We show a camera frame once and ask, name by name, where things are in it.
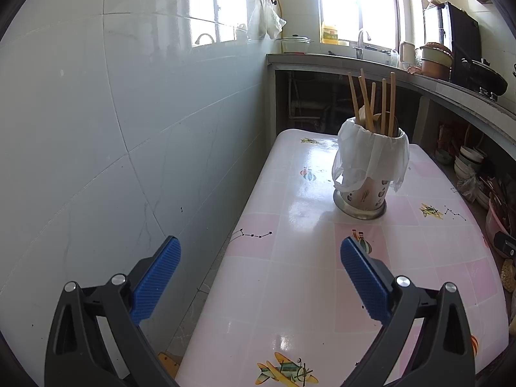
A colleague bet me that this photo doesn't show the stack of white bowls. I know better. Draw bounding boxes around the stack of white bowls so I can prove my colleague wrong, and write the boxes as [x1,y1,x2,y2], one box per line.
[453,145,484,182]

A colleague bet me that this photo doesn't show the pink printed tablecloth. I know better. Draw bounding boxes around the pink printed tablecloth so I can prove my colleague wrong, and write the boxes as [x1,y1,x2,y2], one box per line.
[175,128,509,387]

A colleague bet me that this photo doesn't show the black kitchen appliance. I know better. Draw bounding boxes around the black kitchen appliance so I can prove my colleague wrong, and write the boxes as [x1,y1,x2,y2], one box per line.
[423,2,482,85]

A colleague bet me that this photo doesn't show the hanging clear plastic bags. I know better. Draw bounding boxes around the hanging clear plastic bags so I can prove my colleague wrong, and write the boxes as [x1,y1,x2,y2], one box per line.
[248,0,287,41]

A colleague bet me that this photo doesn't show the printed metal utensil holder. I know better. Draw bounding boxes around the printed metal utensil holder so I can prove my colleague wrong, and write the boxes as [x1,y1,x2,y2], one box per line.
[333,171,388,220]

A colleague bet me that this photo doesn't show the metal faucet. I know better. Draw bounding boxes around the metal faucet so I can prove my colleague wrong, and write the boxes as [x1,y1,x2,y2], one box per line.
[355,28,373,59]

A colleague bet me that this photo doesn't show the concrete kitchen counter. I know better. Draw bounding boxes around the concrete kitchen counter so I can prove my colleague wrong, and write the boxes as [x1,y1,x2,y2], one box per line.
[266,52,516,146]

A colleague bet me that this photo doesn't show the white jug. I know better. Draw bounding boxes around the white jug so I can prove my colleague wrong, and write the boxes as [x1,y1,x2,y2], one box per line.
[399,41,417,67]

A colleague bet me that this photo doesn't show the yellowish sack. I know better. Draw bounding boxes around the yellowish sack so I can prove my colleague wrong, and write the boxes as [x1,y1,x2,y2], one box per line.
[500,258,516,295]

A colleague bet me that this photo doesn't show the under-counter pipes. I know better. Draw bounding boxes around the under-counter pipes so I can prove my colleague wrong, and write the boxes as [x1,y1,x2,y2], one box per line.
[288,76,343,130]

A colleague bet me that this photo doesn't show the kitchen window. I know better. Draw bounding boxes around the kitchen window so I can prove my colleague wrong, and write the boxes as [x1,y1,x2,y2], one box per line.
[318,0,400,51]

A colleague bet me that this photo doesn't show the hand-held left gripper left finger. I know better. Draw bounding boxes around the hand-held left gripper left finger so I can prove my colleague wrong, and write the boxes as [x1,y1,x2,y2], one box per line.
[44,236,182,387]

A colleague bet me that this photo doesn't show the black wok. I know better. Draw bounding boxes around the black wok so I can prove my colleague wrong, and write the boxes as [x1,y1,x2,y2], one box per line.
[461,58,509,93]

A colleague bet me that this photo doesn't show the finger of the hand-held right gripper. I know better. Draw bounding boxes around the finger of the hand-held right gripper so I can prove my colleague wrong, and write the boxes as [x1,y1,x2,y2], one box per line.
[494,231,516,259]

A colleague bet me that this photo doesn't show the white lidded pot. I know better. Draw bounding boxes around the white lidded pot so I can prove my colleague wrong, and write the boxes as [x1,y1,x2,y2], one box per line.
[281,35,314,54]

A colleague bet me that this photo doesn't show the white plastic bag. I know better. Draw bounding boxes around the white plastic bag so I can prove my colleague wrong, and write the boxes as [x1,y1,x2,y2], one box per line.
[331,116,411,193]

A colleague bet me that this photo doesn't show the pink plastic basin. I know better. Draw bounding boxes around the pink plastic basin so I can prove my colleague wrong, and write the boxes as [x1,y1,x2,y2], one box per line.
[484,197,516,259]

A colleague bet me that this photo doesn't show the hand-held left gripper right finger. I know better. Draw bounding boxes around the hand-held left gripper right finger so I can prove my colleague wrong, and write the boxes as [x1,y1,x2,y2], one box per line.
[341,237,476,387]

